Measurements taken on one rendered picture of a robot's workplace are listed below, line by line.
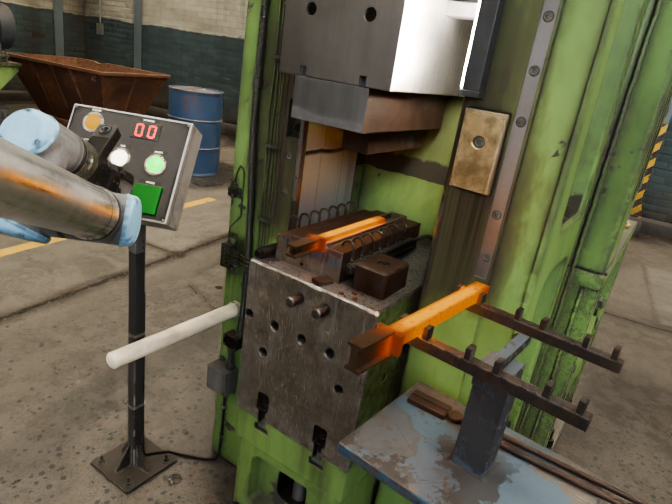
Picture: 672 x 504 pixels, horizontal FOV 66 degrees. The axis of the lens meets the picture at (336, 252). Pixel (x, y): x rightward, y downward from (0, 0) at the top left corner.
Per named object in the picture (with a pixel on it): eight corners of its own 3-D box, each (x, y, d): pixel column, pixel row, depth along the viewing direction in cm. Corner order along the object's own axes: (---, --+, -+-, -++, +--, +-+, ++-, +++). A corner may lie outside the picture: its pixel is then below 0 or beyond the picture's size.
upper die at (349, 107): (362, 133, 112) (369, 88, 109) (290, 117, 122) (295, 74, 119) (440, 129, 146) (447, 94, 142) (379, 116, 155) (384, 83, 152)
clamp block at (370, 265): (382, 301, 118) (387, 275, 116) (351, 288, 123) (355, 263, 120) (406, 287, 128) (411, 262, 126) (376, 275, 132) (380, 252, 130)
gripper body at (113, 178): (87, 200, 115) (53, 184, 103) (97, 163, 116) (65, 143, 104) (119, 206, 114) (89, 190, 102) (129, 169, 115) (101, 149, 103)
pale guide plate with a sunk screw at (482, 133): (486, 195, 112) (507, 115, 106) (448, 185, 116) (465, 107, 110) (490, 194, 113) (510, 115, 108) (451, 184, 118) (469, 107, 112)
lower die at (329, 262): (338, 283, 124) (343, 250, 121) (275, 257, 134) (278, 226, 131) (415, 247, 158) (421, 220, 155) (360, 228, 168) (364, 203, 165)
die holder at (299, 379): (347, 474, 128) (377, 313, 112) (235, 404, 147) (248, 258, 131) (439, 380, 173) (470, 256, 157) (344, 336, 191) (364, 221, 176)
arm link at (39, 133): (-14, 156, 86) (0, 100, 87) (35, 179, 98) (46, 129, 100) (39, 161, 85) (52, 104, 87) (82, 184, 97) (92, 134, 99)
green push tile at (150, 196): (154, 215, 132) (161, 187, 134) (126, 209, 133) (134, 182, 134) (157, 217, 134) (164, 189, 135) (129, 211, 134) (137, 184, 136)
